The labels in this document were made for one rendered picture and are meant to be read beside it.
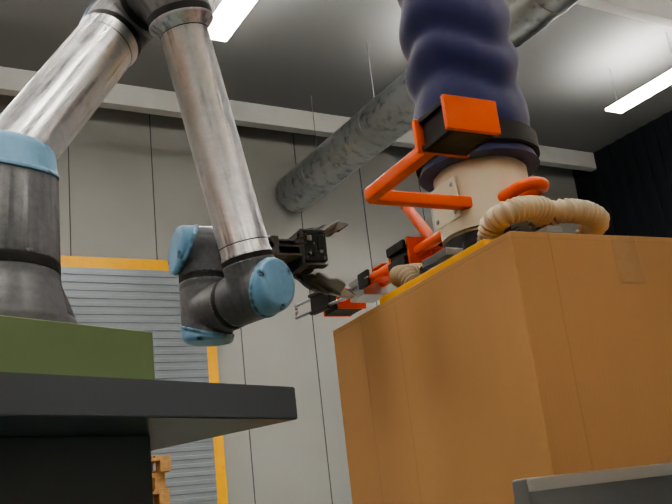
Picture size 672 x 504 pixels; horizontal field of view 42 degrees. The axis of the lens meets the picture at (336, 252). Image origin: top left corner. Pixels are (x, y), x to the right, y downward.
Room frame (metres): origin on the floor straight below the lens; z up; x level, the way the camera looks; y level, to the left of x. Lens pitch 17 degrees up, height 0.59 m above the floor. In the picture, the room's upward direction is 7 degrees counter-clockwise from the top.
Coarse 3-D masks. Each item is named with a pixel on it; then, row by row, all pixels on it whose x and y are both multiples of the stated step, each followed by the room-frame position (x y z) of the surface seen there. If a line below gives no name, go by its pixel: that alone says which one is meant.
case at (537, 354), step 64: (512, 256) 1.15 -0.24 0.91; (576, 256) 1.20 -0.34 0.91; (640, 256) 1.25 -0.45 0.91; (384, 320) 1.49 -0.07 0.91; (448, 320) 1.31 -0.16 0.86; (512, 320) 1.18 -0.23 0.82; (576, 320) 1.19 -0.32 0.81; (640, 320) 1.24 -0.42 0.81; (384, 384) 1.52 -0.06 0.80; (448, 384) 1.34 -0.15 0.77; (512, 384) 1.20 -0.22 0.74; (576, 384) 1.18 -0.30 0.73; (640, 384) 1.23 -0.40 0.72; (384, 448) 1.55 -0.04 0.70; (448, 448) 1.36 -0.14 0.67; (512, 448) 1.22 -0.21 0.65; (576, 448) 1.17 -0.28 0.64; (640, 448) 1.22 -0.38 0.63
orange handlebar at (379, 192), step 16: (400, 160) 1.21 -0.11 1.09; (416, 160) 1.18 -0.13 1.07; (384, 176) 1.26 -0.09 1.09; (400, 176) 1.23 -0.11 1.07; (368, 192) 1.30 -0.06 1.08; (384, 192) 1.29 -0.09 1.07; (400, 192) 1.34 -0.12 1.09; (416, 192) 1.36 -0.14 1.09; (512, 192) 1.37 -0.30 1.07; (528, 192) 1.39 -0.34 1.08; (544, 192) 1.37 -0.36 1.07; (448, 208) 1.40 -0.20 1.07; (464, 208) 1.41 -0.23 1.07; (432, 240) 1.59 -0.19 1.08; (384, 272) 1.77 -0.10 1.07
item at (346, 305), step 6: (348, 300) 1.98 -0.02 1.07; (336, 306) 1.97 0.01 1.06; (342, 306) 1.97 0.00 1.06; (348, 306) 1.98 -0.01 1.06; (354, 306) 1.98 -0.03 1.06; (360, 306) 1.99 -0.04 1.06; (324, 312) 2.03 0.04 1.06; (330, 312) 2.00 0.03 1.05; (336, 312) 2.01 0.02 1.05; (342, 312) 2.01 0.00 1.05; (348, 312) 2.02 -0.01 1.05; (354, 312) 2.03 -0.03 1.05
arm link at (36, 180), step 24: (0, 144) 0.96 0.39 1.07; (24, 144) 0.98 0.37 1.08; (0, 168) 0.96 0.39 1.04; (24, 168) 0.98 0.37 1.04; (48, 168) 1.01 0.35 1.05; (0, 192) 0.96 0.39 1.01; (24, 192) 0.98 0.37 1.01; (48, 192) 1.01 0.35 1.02; (0, 216) 0.96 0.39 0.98; (24, 216) 0.98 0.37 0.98; (48, 216) 1.01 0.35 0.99; (0, 240) 0.96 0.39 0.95; (24, 240) 0.98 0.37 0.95; (48, 240) 1.01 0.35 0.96
